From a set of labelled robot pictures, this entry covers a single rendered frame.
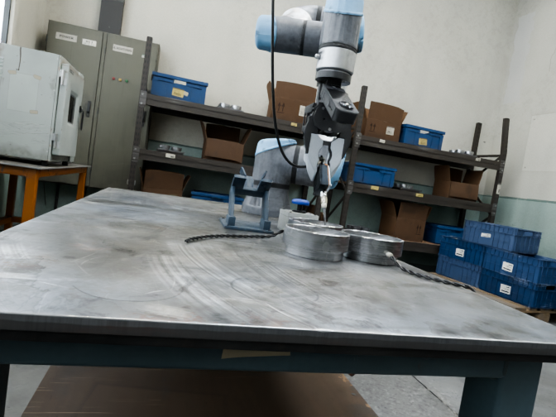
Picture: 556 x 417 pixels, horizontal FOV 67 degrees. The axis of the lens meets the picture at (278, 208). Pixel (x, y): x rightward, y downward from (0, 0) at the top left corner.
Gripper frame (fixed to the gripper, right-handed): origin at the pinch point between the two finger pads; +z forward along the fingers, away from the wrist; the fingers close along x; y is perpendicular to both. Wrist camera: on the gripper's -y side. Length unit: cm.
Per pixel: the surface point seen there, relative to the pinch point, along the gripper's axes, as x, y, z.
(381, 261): -6.3, -18.5, 12.4
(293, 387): 2.5, -10.8, 38.1
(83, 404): 36, -18, 38
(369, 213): -197, 399, 28
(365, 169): -160, 347, -22
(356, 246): -2.1, -17.2, 10.7
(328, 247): 4.1, -21.4, 10.8
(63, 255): 37, -33, 13
